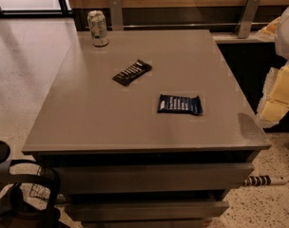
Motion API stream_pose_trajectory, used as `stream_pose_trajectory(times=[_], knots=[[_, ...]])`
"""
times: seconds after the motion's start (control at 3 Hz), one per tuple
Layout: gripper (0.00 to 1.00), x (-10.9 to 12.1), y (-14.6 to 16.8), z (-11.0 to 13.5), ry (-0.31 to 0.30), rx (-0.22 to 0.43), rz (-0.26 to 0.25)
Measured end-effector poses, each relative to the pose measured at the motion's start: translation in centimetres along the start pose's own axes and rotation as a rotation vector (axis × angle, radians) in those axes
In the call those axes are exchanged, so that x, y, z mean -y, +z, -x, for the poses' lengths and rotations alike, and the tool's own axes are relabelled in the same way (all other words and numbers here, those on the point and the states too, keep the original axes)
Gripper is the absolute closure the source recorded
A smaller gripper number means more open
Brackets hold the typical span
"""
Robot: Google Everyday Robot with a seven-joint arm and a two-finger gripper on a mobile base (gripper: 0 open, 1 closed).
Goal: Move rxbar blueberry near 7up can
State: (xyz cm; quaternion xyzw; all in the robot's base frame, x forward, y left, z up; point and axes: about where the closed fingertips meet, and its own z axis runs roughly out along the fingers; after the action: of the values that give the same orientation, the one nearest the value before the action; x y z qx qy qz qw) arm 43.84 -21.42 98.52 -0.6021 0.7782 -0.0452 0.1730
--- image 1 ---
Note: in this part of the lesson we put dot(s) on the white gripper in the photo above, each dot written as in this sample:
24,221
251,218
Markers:
287,32

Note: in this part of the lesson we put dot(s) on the white green 7up can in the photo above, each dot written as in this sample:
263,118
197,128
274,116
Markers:
97,26

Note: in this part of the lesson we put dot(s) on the right grey metal bracket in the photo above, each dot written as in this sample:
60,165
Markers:
244,25

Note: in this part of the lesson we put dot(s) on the left grey metal bracket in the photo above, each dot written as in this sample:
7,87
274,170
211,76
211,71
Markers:
116,14

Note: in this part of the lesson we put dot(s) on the black rxbar chocolate wrapper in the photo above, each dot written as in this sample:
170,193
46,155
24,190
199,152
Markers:
133,72

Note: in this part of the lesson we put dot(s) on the grey metal bracket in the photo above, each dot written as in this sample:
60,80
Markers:
116,14
244,25

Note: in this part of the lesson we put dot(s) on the striped black white stick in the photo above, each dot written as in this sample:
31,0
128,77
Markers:
265,180

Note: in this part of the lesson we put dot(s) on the blue rxbar blueberry wrapper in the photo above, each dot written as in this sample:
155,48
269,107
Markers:
180,105

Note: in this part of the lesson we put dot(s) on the black wire basket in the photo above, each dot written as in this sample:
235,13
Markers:
41,192

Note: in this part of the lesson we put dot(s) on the grey upper drawer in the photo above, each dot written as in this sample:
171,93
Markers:
152,178

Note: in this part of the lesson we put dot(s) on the grey drawer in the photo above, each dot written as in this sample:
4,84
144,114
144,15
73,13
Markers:
152,178
147,210

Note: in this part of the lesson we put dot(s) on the metal wall rail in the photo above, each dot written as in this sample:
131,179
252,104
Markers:
218,26

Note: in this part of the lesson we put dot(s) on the grey lower drawer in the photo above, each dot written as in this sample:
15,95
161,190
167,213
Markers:
147,210

